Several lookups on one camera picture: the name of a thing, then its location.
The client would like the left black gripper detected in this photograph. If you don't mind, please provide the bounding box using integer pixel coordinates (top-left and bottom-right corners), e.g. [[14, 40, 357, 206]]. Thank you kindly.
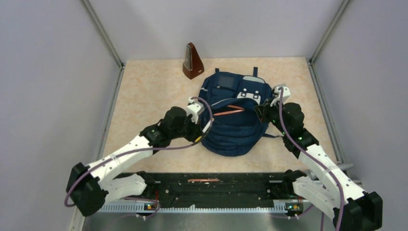
[[170, 113, 203, 142]]

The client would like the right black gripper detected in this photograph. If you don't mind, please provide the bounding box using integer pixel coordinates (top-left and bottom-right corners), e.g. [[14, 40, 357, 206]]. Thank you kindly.
[[255, 97, 289, 135]]

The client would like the navy blue backpack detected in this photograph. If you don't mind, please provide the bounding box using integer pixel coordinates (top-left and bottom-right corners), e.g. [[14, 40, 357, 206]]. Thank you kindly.
[[199, 67, 273, 157]]

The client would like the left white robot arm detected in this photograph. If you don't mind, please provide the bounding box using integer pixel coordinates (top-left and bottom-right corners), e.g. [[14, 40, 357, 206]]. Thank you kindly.
[[64, 103, 208, 217]]

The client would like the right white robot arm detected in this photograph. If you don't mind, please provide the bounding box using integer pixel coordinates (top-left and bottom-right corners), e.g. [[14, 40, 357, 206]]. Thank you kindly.
[[254, 102, 383, 231]]

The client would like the brown wooden metronome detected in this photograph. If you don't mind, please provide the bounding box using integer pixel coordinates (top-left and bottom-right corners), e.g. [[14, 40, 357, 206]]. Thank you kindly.
[[182, 42, 204, 79]]

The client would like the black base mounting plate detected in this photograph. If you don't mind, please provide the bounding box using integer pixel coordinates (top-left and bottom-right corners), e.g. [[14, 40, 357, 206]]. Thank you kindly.
[[140, 173, 300, 209]]

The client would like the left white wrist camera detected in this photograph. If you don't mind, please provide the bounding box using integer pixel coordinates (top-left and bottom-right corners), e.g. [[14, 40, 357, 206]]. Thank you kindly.
[[185, 97, 205, 124]]

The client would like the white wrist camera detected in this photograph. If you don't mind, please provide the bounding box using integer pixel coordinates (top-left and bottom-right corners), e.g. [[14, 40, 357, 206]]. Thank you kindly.
[[270, 84, 291, 106], [185, 97, 205, 124]]

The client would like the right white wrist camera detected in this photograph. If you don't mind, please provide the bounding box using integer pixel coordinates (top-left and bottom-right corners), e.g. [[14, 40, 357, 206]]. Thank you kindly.
[[270, 84, 291, 106]]

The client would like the aluminium frame rail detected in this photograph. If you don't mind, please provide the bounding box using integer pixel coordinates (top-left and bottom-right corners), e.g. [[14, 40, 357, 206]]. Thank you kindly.
[[68, 180, 377, 231]]

